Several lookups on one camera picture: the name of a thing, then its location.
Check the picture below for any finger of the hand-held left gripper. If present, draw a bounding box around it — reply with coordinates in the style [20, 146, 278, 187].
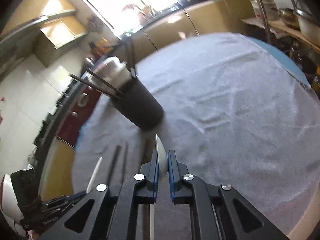
[46, 202, 73, 213]
[46, 191, 87, 206]

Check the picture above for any dark wooden chopstick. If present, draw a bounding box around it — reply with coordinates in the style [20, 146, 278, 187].
[69, 73, 119, 98]
[84, 66, 125, 96]

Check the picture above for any plastic-wrapped bowl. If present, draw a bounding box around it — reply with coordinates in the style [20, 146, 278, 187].
[96, 56, 123, 80]

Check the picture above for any metal storage rack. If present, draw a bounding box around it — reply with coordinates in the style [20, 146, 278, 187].
[241, 0, 320, 88]

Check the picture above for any row of yellow base cabinets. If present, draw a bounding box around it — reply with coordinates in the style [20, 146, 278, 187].
[132, 0, 258, 63]

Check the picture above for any blue table cover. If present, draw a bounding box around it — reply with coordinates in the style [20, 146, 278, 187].
[75, 36, 312, 150]

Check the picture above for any yellow package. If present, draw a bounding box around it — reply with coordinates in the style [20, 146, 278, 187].
[99, 37, 113, 53]

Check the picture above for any wooden knife block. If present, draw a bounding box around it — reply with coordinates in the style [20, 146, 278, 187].
[89, 41, 100, 56]

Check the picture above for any black gas stove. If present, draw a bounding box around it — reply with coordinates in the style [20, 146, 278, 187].
[34, 77, 78, 153]

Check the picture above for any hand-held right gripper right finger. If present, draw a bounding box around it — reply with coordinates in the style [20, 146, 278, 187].
[168, 150, 290, 240]

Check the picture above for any dark red oven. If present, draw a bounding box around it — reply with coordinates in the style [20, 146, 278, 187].
[56, 84, 105, 148]

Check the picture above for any grey tablecloth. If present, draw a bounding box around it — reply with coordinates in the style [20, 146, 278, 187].
[71, 31, 320, 240]

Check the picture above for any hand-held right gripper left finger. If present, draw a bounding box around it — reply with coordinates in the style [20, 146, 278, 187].
[37, 153, 159, 240]

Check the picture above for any white rice cooker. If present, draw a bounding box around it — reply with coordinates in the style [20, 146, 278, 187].
[250, 0, 278, 22]

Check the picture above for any steel kettle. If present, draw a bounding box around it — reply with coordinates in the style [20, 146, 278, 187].
[279, 7, 300, 28]

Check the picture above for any black utensil holder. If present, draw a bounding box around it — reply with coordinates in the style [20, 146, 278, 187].
[110, 76, 165, 131]

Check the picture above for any yellow base cabinet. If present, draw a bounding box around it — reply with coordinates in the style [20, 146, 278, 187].
[40, 140, 80, 200]

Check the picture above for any range hood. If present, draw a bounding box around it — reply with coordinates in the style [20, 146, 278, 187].
[0, 15, 50, 75]

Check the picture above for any yellow wall cabinet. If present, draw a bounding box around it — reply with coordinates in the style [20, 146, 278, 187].
[7, 0, 77, 25]
[35, 17, 88, 55]

